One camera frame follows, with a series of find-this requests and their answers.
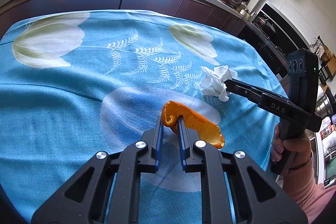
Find orange peel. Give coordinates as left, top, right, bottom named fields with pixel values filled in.
left=161, top=101, right=225, bottom=149

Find white tissue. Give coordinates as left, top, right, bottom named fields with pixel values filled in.
left=200, top=65, right=240, bottom=102

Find person's right hand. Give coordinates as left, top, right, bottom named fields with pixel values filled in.
left=270, top=123, right=311, bottom=169

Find blue floral tablecloth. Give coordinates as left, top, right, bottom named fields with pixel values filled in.
left=1, top=10, right=284, bottom=221

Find dark lower cabinets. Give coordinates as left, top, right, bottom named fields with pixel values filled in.
left=1, top=0, right=245, bottom=36

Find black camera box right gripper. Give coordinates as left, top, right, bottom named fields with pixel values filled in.
left=288, top=48, right=319, bottom=114

